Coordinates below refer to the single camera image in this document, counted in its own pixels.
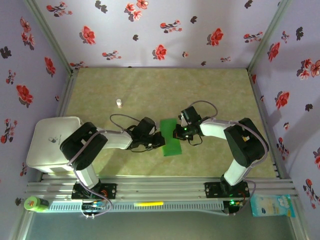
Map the blue wet wipes packet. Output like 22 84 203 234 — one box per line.
249 194 296 218

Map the green cloth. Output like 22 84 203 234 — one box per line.
159 118 183 157

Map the small electronics board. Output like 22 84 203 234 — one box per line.
223 199 245 216
81 202 106 219

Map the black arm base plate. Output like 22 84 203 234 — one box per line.
71 183 118 200
204 181 251 199

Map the aluminium frame rail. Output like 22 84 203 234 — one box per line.
24 176 300 201

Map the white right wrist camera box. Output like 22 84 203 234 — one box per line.
179 112 189 128

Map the white storage case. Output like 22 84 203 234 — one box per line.
26 115 85 174

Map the grey slotted cable duct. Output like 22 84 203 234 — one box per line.
48 201 225 213

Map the yellow marker pen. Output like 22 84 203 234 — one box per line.
133 201 165 207

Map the aluminium corner post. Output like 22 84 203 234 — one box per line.
23 0 79 76
246 0 294 73

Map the grey right arm cable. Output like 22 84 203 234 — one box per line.
188 100 269 217

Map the aluminium side rail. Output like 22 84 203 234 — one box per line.
56 69 79 118
248 69 288 180

